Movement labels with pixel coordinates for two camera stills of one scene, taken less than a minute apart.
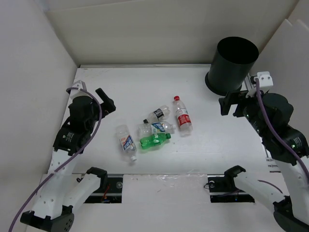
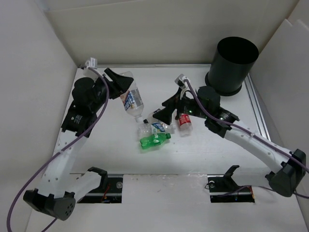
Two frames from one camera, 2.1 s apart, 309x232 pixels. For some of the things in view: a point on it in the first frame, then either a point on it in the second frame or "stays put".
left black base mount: [112, 193] stays put
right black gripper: [231, 97] -> [165, 114]
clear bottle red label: [185, 123] stays put
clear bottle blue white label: [151, 128] stays put
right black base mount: [223, 189] stays put
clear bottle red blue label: [127, 141] -> [132, 98]
